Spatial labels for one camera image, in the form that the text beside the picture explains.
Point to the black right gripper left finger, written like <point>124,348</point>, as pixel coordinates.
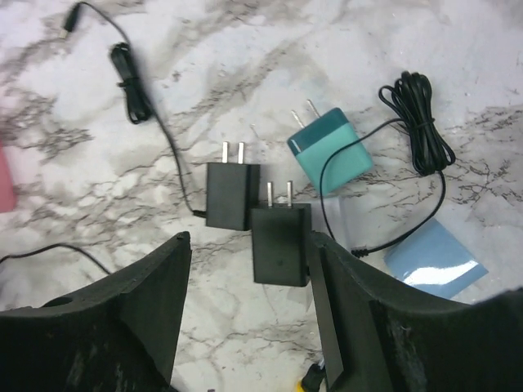
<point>119,333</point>

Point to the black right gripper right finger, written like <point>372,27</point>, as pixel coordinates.
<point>379,334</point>

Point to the pink power strip socket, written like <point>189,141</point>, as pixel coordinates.
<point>8,197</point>

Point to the black adapter with cord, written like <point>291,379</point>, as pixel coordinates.
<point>231,187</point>

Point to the teal usb charger plug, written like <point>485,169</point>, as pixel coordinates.
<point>328,150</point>

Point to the light blue plastic film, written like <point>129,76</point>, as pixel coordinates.
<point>434,261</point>

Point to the yellow handled utility knife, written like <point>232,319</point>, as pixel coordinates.
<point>313,379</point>

